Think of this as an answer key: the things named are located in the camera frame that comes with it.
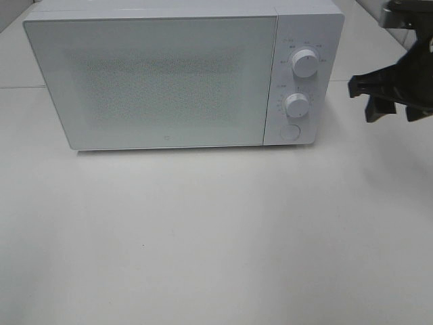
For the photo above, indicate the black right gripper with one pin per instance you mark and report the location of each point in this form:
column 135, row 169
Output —
column 407, row 82

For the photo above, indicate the white microwave knob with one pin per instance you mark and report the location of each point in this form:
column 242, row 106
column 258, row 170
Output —
column 305, row 63
column 296, row 105

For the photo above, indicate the round white door button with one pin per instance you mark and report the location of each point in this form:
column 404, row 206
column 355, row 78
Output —
column 290, row 132

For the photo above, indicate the white microwave oven body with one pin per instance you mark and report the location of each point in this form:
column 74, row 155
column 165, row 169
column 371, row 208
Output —
column 315, row 25

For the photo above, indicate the white microwave door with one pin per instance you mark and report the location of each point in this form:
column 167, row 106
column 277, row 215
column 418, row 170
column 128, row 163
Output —
column 169, row 83

